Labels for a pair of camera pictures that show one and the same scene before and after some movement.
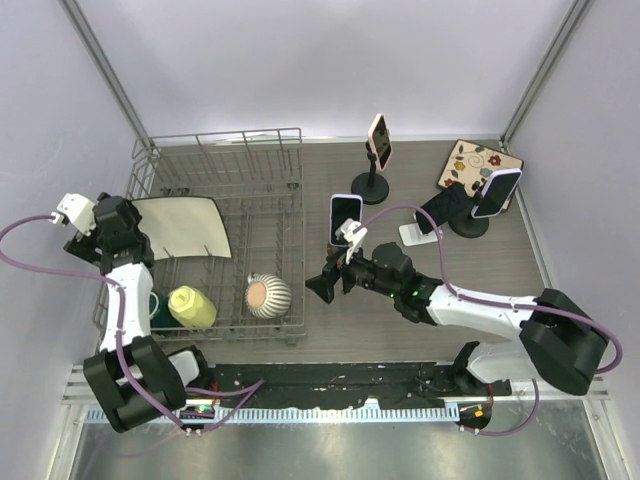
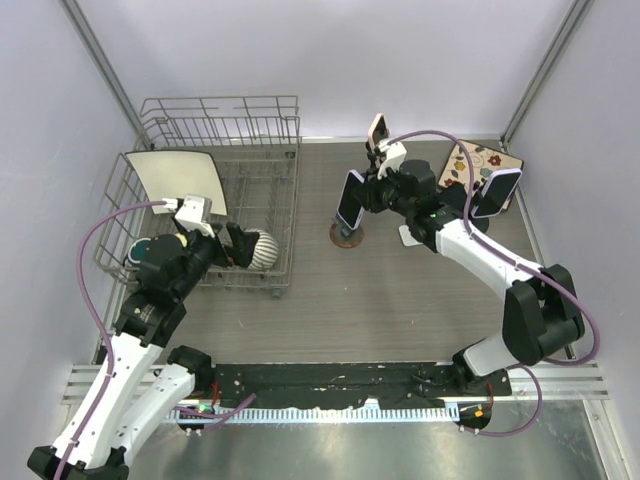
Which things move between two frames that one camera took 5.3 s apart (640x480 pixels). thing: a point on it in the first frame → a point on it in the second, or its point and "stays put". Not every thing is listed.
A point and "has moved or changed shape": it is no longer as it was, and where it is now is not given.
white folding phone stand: [412, 235] stays put
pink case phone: [380, 139] stays put
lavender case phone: [343, 207] → [350, 209]
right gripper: [323, 284] → [371, 189]
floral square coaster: [472, 162] stays put
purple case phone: [497, 193] stays put
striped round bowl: [267, 296] → [267, 251]
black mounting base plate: [443, 384] stays put
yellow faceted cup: [191, 307] → [182, 239]
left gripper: [84, 246] → [243, 243]
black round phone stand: [463, 223] stays put
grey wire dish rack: [256, 179] has moved or changed shape
